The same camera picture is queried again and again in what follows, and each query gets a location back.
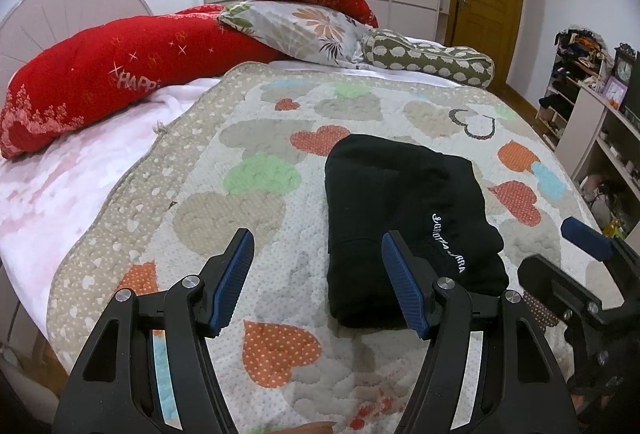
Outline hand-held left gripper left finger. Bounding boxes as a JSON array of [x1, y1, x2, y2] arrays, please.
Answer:
[[52, 228, 257, 434]]

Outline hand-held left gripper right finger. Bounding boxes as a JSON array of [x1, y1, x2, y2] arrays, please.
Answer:
[[381, 230, 581, 434]]

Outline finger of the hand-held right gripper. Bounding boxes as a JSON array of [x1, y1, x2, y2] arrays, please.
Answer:
[[560, 216, 640, 272], [517, 255, 608, 390]]

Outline black pants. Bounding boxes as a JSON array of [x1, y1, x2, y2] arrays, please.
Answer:
[[324, 134, 511, 330]]

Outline beige shelf unit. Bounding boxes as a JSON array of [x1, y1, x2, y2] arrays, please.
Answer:
[[570, 74, 640, 235]]

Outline purple alarm clock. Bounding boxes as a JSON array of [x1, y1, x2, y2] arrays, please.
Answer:
[[602, 80, 627, 107]]

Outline cluttered storage rack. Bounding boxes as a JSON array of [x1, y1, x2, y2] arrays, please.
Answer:
[[537, 28, 613, 149]]

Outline dark table clock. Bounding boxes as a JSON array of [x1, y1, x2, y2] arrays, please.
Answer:
[[612, 42, 638, 84]]

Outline heart-print quilt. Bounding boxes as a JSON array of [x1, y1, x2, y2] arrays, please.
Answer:
[[47, 61, 623, 434]]

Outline white pink fleece blanket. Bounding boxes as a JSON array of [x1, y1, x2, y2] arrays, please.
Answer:
[[0, 76, 223, 315]]

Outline green white-patterned bolster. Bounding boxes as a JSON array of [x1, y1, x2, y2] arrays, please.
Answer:
[[361, 28, 496, 88]]

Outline wooden door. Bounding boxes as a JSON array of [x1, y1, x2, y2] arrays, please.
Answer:
[[452, 0, 528, 87]]

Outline floral print pillow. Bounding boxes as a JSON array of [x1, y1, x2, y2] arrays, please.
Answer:
[[218, 0, 381, 64]]

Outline long red pillow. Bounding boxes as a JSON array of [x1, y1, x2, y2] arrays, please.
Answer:
[[0, 4, 286, 159]]

